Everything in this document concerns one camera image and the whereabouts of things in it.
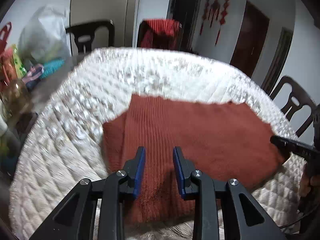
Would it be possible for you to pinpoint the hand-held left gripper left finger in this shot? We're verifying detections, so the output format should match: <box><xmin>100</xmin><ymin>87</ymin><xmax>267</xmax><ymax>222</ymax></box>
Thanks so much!
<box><xmin>29</xmin><ymin>146</ymin><xmax>146</xmax><ymax>240</ymax></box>

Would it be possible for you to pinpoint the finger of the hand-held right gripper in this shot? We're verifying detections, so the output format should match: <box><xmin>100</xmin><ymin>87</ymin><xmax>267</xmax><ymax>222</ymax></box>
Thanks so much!
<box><xmin>270</xmin><ymin>135</ymin><xmax>320</xmax><ymax>160</ymax></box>

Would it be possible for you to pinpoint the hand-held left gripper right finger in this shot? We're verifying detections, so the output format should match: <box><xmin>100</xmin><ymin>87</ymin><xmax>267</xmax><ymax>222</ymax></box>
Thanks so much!
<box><xmin>173</xmin><ymin>146</ymin><xmax>287</xmax><ymax>240</ymax></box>

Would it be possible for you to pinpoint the rust red knitted sweater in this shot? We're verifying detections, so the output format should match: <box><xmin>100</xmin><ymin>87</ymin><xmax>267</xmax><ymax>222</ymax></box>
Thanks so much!
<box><xmin>102</xmin><ymin>94</ymin><xmax>287</xmax><ymax>223</ymax></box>

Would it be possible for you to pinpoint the person's right hand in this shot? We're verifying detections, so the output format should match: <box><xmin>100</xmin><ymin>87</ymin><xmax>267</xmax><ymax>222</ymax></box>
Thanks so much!
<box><xmin>299</xmin><ymin>171</ymin><xmax>313</xmax><ymax>198</ymax></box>

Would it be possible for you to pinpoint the dark plastic chair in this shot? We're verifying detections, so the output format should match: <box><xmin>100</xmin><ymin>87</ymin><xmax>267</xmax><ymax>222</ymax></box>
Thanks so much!
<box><xmin>269</xmin><ymin>75</ymin><xmax>318</xmax><ymax>138</ymax></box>
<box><xmin>65</xmin><ymin>20</ymin><xmax>115</xmax><ymax>55</ymax></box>

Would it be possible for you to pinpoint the white quilted blanket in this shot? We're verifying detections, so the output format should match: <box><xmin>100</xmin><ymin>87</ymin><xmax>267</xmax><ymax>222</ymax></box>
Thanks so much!
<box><xmin>9</xmin><ymin>46</ymin><xmax>320</xmax><ymax>240</ymax></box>

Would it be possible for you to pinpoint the dark framed door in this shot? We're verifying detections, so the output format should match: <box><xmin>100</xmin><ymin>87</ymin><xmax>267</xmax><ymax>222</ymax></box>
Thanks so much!
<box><xmin>261</xmin><ymin>27</ymin><xmax>293</xmax><ymax>95</ymax></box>

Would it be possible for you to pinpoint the brown wooden door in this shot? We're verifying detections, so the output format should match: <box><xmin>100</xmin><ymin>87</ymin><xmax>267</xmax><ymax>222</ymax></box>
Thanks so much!
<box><xmin>229</xmin><ymin>0</ymin><xmax>270</xmax><ymax>72</ymax></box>

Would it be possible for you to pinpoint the black phone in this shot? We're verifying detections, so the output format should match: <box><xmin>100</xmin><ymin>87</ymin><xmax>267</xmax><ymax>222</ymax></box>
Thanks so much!
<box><xmin>16</xmin><ymin>112</ymin><xmax>38</xmax><ymax>133</ymax></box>

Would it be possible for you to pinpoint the dark chair with draped cloth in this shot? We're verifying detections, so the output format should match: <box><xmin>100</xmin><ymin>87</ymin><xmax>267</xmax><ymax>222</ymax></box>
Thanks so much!
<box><xmin>137</xmin><ymin>19</ymin><xmax>184</xmax><ymax>52</ymax></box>

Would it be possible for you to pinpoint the teal lace item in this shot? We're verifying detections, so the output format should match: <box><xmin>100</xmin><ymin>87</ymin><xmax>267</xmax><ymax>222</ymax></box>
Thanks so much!
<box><xmin>40</xmin><ymin>59</ymin><xmax>65</xmax><ymax>79</ymax></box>

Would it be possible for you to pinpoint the pink and blue purse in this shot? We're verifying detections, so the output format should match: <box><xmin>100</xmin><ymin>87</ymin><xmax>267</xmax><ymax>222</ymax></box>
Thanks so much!
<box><xmin>22</xmin><ymin>64</ymin><xmax>44</xmax><ymax>90</ymax></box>

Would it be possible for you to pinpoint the glass jar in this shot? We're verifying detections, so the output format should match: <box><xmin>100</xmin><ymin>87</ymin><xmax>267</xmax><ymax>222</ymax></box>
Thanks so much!
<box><xmin>0</xmin><ymin>79</ymin><xmax>32</xmax><ymax>118</ymax></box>

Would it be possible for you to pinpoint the red checked cloth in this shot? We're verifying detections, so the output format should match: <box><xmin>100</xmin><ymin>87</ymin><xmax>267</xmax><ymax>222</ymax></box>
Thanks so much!
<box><xmin>142</xmin><ymin>19</ymin><xmax>179</xmax><ymax>48</ymax></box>

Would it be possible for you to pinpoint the green snack packet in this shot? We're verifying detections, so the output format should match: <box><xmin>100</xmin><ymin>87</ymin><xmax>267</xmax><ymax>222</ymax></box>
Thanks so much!
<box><xmin>11</xmin><ymin>44</ymin><xmax>27</xmax><ymax>79</ymax></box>

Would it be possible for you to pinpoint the white plastic bag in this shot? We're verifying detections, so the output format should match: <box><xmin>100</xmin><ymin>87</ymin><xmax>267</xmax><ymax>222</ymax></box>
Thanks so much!
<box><xmin>19</xmin><ymin>5</ymin><xmax>70</xmax><ymax>64</ymax></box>

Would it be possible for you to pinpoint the grey wardrobe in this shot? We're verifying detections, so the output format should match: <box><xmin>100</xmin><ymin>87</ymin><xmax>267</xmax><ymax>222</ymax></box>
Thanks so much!
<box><xmin>70</xmin><ymin>0</ymin><xmax>143</xmax><ymax>48</ymax></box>

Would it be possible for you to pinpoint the red gift bag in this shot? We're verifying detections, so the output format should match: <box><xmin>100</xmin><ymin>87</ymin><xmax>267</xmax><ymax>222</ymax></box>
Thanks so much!
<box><xmin>0</xmin><ymin>22</ymin><xmax>12</xmax><ymax>53</ymax></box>

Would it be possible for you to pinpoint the black cable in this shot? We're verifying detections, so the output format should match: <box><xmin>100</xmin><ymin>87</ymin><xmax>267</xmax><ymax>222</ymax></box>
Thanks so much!
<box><xmin>277</xmin><ymin>205</ymin><xmax>315</xmax><ymax>228</ymax></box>

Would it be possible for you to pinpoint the red knot wall decoration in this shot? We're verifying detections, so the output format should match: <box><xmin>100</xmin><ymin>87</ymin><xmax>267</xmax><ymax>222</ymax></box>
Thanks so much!
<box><xmin>199</xmin><ymin>0</ymin><xmax>211</xmax><ymax>36</ymax></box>
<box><xmin>215</xmin><ymin>0</ymin><xmax>232</xmax><ymax>46</ymax></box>
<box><xmin>209</xmin><ymin>0</ymin><xmax>220</xmax><ymax>28</ymax></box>

